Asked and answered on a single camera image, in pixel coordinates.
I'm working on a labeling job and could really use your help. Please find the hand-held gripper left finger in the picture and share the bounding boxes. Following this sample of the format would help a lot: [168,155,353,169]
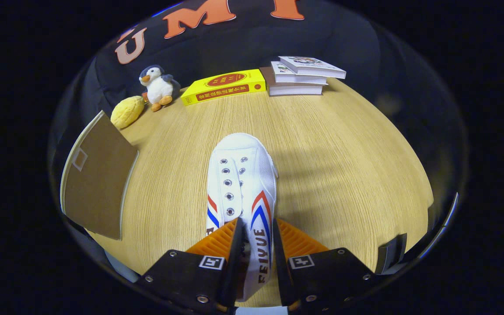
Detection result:
[136,217,248,313]

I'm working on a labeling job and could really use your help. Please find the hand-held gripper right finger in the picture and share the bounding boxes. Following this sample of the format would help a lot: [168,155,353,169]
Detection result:
[272,217,377,312]

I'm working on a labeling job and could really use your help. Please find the white striped canvas shoe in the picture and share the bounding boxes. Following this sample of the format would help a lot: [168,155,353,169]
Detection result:
[205,133,278,302]

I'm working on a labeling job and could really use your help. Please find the brown fabric storage box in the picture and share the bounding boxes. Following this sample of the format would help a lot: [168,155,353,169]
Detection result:
[60,110,140,241]

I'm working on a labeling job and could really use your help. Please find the yellow book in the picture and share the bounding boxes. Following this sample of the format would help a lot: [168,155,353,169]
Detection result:
[180,69,267,106]

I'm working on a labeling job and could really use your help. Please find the yellow plush ball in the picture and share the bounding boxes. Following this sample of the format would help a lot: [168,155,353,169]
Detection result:
[111,96,145,130]

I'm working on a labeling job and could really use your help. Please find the penguin plush toy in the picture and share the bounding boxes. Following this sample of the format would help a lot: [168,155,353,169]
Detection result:
[139,65,181,112]

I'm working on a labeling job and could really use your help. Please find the white illustrated book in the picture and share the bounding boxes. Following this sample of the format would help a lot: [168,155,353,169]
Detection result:
[278,56,347,80]
[271,61,328,85]

